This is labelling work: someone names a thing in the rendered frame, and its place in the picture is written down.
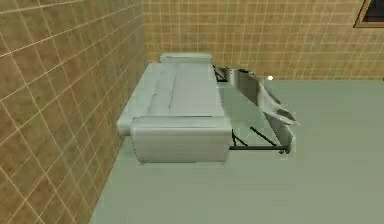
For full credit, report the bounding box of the pale grey sofa bed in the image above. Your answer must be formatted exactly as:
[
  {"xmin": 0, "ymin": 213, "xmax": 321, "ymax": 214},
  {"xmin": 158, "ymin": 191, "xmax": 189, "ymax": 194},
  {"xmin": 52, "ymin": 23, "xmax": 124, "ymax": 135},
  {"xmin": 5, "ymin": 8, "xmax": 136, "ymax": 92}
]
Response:
[{"xmin": 116, "ymin": 52, "xmax": 301, "ymax": 165}]

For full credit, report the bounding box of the brown framed wall picture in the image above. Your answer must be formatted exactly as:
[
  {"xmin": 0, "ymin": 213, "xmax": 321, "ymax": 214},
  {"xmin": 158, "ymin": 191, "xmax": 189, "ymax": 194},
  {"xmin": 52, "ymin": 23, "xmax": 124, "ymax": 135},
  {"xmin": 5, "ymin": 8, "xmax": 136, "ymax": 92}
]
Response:
[{"xmin": 353, "ymin": 0, "xmax": 384, "ymax": 29}]

